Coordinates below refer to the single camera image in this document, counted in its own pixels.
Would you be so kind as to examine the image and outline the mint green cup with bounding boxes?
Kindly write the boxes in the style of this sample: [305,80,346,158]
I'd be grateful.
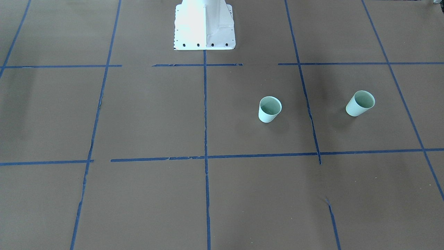
[258,96,282,123]
[345,90,375,117]

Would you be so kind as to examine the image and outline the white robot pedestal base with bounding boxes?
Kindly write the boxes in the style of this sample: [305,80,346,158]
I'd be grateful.
[173,0,236,50]

